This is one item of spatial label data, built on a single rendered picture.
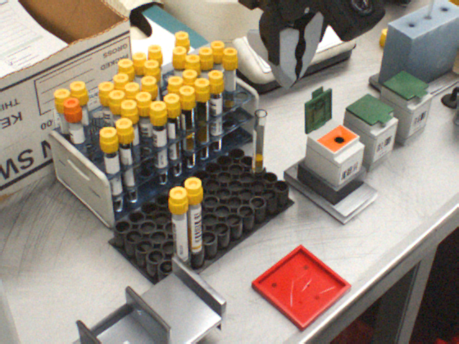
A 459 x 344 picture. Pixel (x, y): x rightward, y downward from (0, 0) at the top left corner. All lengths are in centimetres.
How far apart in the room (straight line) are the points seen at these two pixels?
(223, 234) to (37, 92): 23
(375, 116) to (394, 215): 11
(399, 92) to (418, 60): 8
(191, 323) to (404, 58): 42
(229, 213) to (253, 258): 5
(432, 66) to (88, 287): 49
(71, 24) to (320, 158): 35
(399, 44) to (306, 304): 35
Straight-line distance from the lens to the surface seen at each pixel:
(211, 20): 91
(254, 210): 75
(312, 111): 75
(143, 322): 65
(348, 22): 64
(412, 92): 85
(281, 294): 72
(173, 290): 67
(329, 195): 78
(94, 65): 80
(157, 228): 75
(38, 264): 76
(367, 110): 82
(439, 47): 94
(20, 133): 79
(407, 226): 79
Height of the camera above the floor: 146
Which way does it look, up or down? 41 degrees down
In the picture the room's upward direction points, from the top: 4 degrees clockwise
